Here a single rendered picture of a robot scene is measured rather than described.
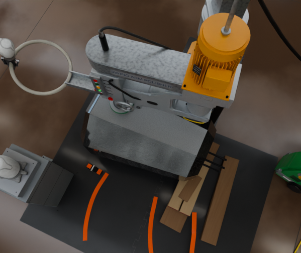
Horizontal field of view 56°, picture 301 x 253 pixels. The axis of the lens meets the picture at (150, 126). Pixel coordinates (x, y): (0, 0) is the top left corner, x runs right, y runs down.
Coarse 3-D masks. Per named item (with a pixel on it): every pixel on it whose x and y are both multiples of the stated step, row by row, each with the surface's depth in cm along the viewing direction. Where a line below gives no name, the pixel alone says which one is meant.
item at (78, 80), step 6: (72, 72) 237; (72, 78) 239; (78, 78) 239; (84, 78) 239; (72, 84) 233; (78, 84) 237; (84, 84) 237; (90, 84) 237; (90, 90) 232; (138, 108) 228
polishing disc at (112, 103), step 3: (111, 102) 252; (114, 102) 252; (111, 105) 251; (114, 105) 251; (132, 105) 251; (114, 108) 250; (117, 108) 250; (129, 108) 250; (117, 111) 249; (120, 111) 249; (123, 111) 249; (126, 111) 249
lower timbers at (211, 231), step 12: (216, 144) 319; (228, 156) 316; (228, 168) 312; (228, 180) 308; (216, 192) 304; (228, 192) 304; (216, 204) 300; (168, 216) 296; (180, 216) 295; (216, 216) 296; (180, 228) 292; (204, 228) 293; (216, 228) 292; (204, 240) 289; (216, 240) 289
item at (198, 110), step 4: (188, 104) 201; (192, 104) 193; (196, 104) 190; (188, 108) 205; (192, 108) 199; (196, 108) 195; (200, 108) 193; (204, 108) 192; (208, 108) 195; (192, 112) 204; (196, 112) 201; (200, 112) 199; (204, 112) 200; (208, 112) 205
